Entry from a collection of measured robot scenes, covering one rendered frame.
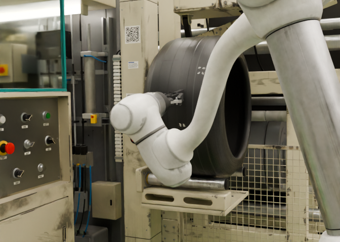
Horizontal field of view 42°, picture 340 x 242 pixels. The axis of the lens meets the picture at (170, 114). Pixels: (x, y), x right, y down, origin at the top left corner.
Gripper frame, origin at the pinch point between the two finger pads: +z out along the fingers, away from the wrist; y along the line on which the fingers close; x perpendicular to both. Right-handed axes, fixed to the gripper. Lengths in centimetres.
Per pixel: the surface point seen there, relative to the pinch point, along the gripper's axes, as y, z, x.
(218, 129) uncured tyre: -12.1, 6.5, 13.7
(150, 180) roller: 20.3, 11.8, 37.3
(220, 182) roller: -9.9, 12.3, 35.9
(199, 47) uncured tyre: -2.5, 17.5, -15.7
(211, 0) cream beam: 4, 56, -35
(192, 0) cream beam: 14, 56, -36
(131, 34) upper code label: 31.7, 28.2, -22.5
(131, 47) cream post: 31.8, 27.5, -16.9
